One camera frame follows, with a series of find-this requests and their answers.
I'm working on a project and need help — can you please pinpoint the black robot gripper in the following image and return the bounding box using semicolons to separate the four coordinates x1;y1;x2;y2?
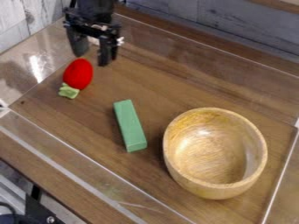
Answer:
62;0;123;67

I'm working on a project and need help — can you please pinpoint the red plush strawberry toy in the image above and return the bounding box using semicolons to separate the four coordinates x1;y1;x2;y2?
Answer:
58;59;93;99

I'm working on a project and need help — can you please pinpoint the green rectangular block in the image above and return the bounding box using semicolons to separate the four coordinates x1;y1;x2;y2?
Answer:
113;100;146;152

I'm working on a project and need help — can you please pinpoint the light wooden bowl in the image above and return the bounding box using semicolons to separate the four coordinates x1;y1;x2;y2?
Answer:
162;108;266;200

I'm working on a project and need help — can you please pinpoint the clear acrylic tray wall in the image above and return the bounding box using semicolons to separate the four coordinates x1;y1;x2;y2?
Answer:
0;10;299;224

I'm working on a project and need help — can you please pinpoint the black clamp mount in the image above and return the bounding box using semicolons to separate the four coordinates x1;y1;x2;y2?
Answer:
0;186;67;224

